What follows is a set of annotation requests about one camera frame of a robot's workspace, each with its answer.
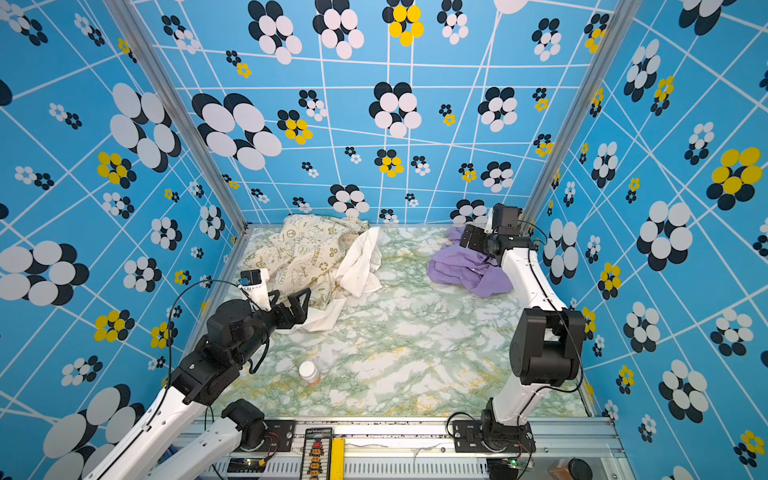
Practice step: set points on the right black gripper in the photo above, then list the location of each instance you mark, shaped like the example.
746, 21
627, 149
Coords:
477, 242

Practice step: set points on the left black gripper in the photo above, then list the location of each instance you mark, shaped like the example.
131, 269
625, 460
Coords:
288, 320

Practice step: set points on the purple cloth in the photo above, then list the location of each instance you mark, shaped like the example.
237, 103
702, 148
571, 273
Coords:
456, 265

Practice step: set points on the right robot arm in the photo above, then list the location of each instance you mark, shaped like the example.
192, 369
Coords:
545, 351

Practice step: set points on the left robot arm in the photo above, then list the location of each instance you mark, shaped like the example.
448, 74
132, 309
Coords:
236, 331

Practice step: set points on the cream patterned cloth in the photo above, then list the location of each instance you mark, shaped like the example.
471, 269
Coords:
306, 253

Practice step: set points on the white cloth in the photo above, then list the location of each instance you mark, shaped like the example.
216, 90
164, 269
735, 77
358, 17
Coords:
353, 278

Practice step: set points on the white pill bottle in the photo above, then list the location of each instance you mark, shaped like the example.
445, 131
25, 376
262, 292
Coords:
309, 372

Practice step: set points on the black button control box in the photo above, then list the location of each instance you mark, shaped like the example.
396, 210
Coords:
316, 454

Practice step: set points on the small circuit board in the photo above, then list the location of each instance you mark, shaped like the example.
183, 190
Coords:
238, 465

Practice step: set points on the brown object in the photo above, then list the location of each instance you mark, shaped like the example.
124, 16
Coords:
560, 471

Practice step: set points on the black round cap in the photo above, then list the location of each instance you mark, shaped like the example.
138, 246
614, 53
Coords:
579, 469

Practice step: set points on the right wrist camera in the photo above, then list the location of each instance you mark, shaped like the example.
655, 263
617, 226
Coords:
505, 220

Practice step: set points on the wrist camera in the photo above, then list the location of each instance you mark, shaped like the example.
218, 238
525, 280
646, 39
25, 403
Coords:
254, 286
505, 220

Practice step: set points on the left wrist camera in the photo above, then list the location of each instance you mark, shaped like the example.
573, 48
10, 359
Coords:
254, 286

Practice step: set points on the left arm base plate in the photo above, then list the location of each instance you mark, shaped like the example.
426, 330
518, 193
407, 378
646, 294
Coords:
268, 436

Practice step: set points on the aluminium front rail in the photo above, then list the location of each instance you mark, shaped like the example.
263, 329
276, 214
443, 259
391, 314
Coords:
421, 448

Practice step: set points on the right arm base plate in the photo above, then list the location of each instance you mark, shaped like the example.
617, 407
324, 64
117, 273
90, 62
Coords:
468, 437

